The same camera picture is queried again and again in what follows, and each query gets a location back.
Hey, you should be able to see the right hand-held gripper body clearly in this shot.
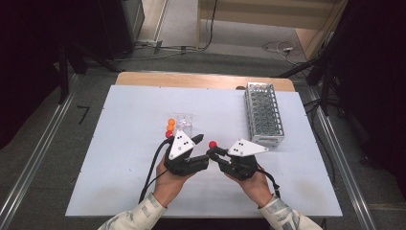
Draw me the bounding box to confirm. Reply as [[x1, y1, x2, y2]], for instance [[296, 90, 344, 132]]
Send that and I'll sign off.
[[219, 137, 270, 181]]

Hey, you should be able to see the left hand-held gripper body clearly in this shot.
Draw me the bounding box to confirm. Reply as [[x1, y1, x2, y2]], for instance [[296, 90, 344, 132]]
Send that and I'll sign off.
[[164, 128, 196, 177]]

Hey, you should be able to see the clear plastic tube rack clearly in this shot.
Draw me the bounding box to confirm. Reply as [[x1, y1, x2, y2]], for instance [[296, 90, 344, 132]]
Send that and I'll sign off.
[[169, 112, 195, 139]]

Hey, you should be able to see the metal test tube rack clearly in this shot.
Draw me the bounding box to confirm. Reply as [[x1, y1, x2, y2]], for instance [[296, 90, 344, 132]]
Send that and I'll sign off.
[[243, 81, 286, 149]]

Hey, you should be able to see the person's left hand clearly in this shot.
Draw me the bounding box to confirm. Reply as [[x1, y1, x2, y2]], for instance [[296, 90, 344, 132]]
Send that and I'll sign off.
[[152, 158, 192, 208]]

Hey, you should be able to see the person's right hand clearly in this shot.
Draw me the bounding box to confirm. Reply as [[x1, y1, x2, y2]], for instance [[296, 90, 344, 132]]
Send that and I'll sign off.
[[224, 169, 274, 209]]

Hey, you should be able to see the white table board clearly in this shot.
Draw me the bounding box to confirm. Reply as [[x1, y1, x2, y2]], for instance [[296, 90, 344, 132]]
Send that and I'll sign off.
[[64, 83, 344, 219]]

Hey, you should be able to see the wooden table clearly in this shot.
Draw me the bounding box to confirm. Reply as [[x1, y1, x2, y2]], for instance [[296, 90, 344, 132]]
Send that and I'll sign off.
[[114, 71, 297, 93]]

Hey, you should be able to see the black metal stand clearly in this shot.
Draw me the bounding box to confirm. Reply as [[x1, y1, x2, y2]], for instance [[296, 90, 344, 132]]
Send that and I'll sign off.
[[277, 47, 340, 117], [56, 40, 123, 105]]

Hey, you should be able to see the black cabinet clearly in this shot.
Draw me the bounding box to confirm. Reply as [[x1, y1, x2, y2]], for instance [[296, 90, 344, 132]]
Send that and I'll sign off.
[[95, 0, 146, 60]]

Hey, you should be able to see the light wooden furniture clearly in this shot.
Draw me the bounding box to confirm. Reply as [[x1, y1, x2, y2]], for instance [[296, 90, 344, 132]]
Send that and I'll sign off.
[[195, 0, 350, 60]]

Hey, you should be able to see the black curtain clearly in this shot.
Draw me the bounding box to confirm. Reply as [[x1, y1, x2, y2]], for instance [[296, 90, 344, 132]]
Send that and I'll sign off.
[[0, 0, 103, 150], [331, 0, 406, 195]]

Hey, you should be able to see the left hand-held gripper cable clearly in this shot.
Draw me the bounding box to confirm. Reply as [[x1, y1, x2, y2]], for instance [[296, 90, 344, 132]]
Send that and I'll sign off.
[[138, 138, 173, 204]]

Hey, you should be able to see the hand-held gripper cable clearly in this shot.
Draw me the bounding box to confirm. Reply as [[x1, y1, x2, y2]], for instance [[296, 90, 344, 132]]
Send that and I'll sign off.
[[256, 167, 282, 199], [138, 138, 173, 204]]

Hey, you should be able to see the right hand-held gripper cable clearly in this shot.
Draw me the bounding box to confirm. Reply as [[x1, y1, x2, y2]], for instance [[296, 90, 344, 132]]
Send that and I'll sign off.
[[256, 167, 282, 199]]

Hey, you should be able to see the black cable beside table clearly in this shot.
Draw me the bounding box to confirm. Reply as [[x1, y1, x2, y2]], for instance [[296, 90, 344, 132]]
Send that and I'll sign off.
[[302, 98, 337, 186]]

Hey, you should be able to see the aluminium floor rail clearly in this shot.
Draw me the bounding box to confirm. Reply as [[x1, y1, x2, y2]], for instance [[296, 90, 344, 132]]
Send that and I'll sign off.
[[0, 74, 81, 230], [306, 87, 378, 230]]

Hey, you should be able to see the black floor cable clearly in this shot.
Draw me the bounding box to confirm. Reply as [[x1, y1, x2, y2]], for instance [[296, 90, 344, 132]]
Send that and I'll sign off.
[[159, 0, 220, 54]]

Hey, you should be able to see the white floor cable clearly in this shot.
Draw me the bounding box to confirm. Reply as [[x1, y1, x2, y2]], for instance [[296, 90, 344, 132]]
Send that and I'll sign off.
[[261, 39, 303, 66]]

